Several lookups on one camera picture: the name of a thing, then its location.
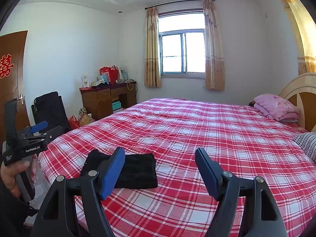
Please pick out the red bag on floor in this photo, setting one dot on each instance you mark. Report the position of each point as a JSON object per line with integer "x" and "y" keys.
{"x": 74, "y": 123}

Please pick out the folded pink blanket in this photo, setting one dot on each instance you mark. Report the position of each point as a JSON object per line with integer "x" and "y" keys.
{"x": 276, "y": 108}

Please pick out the black pants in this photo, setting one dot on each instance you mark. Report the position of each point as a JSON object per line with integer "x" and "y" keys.
{"x": 138, "y": 172}

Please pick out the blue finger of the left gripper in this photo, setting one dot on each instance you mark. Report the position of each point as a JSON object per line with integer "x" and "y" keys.
{"x": 47, "y": 137}
{"x": 38, "y": 127}

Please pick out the person's left hand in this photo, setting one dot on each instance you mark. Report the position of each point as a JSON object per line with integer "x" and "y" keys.
{"x": 8, "y": 174}

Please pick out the patterned gift bag on floor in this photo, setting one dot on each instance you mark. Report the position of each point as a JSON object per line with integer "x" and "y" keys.
{"x": 84, "y": 118}

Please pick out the right beige curtain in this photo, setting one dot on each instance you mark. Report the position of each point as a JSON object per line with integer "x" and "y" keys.
{"x": 214, "y": 72}

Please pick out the striped pillow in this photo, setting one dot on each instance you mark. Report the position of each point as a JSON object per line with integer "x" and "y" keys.
{"x": 307, "y": 142}

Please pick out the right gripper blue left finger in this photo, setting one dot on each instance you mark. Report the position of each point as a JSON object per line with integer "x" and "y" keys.
{"x": 57, "y": 215}

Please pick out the dark jacket left forearm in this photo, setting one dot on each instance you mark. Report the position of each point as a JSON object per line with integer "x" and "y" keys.
{"x": 13, "y": 214}

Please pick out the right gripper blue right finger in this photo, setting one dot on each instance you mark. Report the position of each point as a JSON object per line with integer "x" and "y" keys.
{"x": 261, "y": 215}

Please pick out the black folding chair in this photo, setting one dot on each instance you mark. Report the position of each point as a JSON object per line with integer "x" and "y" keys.
{"x": 50, "y": 108}

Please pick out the brown wooden door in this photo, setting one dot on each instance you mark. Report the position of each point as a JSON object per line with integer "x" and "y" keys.
{"x": 12, "y": 84}

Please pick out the black curtain rod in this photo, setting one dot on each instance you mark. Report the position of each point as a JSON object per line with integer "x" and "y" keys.
{"x": 174, "y": 2}

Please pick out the window with metal frame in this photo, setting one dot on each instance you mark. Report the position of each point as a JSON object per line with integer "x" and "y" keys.
{"x": 182, "y": 44}

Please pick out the red gift bag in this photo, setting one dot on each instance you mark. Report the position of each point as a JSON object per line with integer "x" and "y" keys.
{"x": 111, "y": 73}

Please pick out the yellow side curtain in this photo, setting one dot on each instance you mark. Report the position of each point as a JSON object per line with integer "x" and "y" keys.
{"x": 303, "y": 27}

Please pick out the red plaid bed sheet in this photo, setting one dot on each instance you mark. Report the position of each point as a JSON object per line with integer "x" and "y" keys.
{"x": 197, "y": 147}

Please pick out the white box on desk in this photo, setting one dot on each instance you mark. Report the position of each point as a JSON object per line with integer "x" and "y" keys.
{"x": 85, "y": 79}

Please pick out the left beige curtain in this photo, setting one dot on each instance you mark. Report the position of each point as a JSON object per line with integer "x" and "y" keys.
{"x": 152, "y": 59}

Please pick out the beige curtain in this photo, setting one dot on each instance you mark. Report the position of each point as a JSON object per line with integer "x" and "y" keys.
{"x": 214, "y": 72}
{"x": 152, "y": 59}

